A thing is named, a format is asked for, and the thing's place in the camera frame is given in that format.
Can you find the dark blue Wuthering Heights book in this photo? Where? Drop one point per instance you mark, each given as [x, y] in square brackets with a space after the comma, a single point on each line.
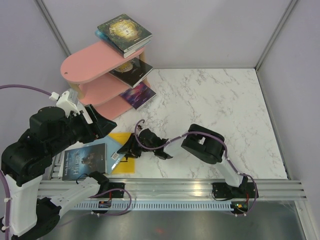
[80, 162]

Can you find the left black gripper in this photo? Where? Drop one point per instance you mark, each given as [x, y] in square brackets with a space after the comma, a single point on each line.
[94, 130]

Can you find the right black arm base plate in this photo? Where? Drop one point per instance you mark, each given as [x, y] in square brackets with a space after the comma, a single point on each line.
[222, 190]

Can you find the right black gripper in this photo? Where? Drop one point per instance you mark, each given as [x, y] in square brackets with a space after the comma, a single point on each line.
[127, 147]

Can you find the purple Robinson Crusoe book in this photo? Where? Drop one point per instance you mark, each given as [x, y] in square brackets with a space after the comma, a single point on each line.
[139, 96]

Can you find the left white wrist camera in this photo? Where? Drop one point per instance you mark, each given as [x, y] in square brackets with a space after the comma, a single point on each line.
[68, 101]

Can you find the teal ocean cover book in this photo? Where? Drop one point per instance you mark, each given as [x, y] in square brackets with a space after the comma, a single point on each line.
[124, 54]

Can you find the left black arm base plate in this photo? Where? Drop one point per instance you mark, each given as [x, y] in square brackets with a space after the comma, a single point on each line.
[115, 194]

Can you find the green forest cover book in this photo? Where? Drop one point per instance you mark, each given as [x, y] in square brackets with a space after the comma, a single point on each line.
[125, 32]

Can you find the aluminium mounting rail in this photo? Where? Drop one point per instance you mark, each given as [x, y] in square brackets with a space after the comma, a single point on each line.
[185, 189]

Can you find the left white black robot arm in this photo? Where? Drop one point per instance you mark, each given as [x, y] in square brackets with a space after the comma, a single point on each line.
[23, 164]

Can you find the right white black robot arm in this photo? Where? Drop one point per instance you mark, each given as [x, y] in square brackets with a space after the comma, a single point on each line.
[204, 144]

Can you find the white slotted cable duct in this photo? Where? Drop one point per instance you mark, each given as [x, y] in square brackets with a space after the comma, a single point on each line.
[149, 205]

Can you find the pink three-tier wooden shelf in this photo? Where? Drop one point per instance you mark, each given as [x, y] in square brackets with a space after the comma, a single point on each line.
[87, 72]

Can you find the light blue book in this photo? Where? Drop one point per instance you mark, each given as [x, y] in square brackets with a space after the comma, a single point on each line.
[112, 150]

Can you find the black moon sixpence book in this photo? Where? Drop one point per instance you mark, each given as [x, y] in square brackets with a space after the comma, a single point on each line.
[132, 72]

